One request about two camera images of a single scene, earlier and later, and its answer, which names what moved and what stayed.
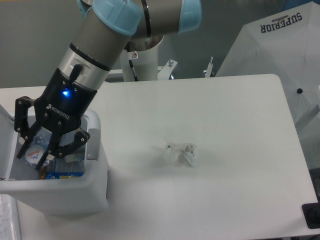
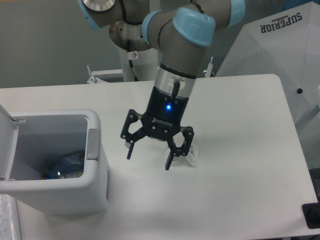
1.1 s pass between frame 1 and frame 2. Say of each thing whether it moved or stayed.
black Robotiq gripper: moved
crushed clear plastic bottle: moved
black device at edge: stayed
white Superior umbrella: stayed
